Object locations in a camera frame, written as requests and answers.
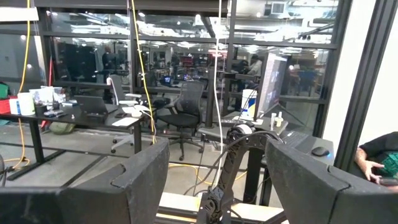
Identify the white hanging cable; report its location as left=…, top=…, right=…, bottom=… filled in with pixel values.
left=212, top=0, right=225, bottom=189

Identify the white and blue canister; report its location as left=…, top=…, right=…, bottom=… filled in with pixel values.
left=240, top=88, right=259, bottom=121

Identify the green bag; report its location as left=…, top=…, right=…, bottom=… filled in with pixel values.
left=49, top=121, right=76, bottom=136

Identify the grey laptop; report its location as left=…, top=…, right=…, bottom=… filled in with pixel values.
left=73, top=94, right=119, bottom=116

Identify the person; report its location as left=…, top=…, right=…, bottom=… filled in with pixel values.
left=247, top=54, right=264, bottom=77
left=353, top=131, right=398, bottom=193
left=101, top=45, right=118, bottom=80

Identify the red box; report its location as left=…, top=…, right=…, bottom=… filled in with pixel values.
left=0, top=95, right=12, bottom=114

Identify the black phone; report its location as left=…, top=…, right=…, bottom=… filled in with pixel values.
left=378, top=176, right=398, bottom=187

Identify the black monitor desk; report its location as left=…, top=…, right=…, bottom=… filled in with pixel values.
left=198, top=111, right=336, bottom=207

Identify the person's hand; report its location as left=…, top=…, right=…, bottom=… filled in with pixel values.
left=361, top=159, right=387, bottom=185

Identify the white sign board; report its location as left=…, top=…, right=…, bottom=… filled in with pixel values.
left=0, top=6, right=40, bottom=22

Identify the small white bottle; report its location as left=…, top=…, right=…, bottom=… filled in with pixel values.
left=269, top=111, right=285, bottom=128

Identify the white office chair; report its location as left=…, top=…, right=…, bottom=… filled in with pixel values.
left=105, top=75, right=143, bottom=154

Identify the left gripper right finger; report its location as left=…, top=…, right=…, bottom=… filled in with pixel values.
left=265, top=138, right=398, bottom=224

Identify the black frame upright post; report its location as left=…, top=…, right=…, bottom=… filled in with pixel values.
left=333, top=0, right=398, bottom=172

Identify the yellow hanging cable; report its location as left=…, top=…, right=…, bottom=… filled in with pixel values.
left=129, top=0, right=158, bottom=146
left=2, top=0, right=32, bottom=170

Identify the black computer mouse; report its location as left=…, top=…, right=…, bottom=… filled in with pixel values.
left=310, top=146, right=331, bottom=157

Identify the black office desk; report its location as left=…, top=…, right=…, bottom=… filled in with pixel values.
left=0, top=103, right=144, bottom=182

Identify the black keyboard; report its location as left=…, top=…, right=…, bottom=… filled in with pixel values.
left=280, top=129, right=309, bottom=147

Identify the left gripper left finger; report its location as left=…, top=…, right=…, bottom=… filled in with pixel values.
left=0, top=138, right=170, bottom=224

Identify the black aluminium table frame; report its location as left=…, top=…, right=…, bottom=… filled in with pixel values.
left=155, top=203, right=289, bottom=224

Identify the large computer monitor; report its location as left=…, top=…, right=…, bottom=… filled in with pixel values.
left=252, top=52, right=289, bottom=121

